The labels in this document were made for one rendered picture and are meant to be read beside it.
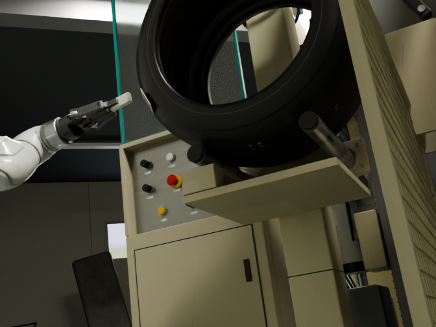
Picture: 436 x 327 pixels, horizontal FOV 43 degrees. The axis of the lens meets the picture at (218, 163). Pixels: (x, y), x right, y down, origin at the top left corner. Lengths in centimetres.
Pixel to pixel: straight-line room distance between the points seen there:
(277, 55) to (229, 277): 74
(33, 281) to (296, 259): 853
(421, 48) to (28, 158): 110
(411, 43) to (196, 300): 106
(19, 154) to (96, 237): 850
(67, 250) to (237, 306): 825
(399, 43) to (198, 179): 66
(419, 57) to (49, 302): 881
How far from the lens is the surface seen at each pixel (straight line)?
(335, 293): 151
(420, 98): 150
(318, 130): 123
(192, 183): 128
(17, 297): 986
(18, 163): 159
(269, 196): 132
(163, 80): 138
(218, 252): 190
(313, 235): 154
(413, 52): 155
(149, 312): 202
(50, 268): 993
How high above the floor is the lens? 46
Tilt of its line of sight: 19 degrees up
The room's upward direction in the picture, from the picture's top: 8 degrees counter-clockwise
